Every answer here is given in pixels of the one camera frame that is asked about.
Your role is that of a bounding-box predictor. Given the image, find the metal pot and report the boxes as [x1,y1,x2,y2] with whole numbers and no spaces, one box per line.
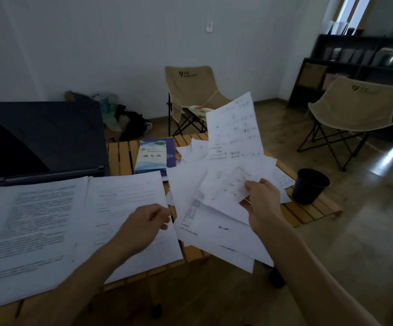
[374,49,393,69]

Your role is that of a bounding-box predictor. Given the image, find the beige folding chair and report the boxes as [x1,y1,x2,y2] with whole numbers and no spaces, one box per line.
[297,76,393,173]
[164,65,233,137]

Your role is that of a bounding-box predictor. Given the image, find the pink storage box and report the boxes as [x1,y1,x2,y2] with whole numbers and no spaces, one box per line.
[321,73,340,92]

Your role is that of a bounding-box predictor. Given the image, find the black shelf unit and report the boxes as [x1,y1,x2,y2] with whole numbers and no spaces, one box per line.
[287,34,393,144]

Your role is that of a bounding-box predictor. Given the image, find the blue booklet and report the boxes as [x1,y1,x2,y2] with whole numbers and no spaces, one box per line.
[133,137,177,182]

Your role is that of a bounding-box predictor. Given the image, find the black plastic pot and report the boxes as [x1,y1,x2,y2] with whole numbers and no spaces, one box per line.
[291,168,331,206]

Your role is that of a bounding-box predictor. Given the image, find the thin stack of sorted sheets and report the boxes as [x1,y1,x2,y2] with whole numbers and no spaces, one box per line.
[75,171,184,285]

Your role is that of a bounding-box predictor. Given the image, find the wooden slatted table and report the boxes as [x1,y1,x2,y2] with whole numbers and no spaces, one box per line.
[0,132,344,326]

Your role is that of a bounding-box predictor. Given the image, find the pile of white papers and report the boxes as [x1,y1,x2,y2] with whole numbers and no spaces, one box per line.
[165,138,296,274]

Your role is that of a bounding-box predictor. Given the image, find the person's left hand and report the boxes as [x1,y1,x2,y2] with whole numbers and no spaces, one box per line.
[109,203,172,260]

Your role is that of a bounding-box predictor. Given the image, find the person's left forearm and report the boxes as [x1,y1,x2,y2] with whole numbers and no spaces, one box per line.
[15,247,133,326]

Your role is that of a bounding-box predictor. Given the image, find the person's right forearm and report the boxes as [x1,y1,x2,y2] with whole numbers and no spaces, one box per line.
[260,220,384,326]

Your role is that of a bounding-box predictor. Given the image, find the sorted text document stack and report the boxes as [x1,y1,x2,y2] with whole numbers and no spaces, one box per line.
[0,176,91,313]

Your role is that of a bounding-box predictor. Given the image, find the person's right hand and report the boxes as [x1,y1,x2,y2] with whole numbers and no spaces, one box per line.
[239,178,285,235]

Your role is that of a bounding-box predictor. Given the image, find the red and white booklet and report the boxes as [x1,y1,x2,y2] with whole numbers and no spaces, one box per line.
[187,105,215,120]

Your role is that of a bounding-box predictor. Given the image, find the handwritten notes paper sheet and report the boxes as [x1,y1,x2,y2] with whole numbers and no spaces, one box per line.
[199,91,279,225]

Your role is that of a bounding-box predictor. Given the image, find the grey laptop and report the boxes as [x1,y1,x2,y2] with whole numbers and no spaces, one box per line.
[0,101,111,215]

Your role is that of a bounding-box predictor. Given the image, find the tall narrow window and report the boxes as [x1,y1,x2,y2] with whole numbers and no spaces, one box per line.
[332,0,374,35]

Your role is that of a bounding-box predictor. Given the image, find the woven storage basket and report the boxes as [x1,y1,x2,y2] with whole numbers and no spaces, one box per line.
[297,62,329,90]

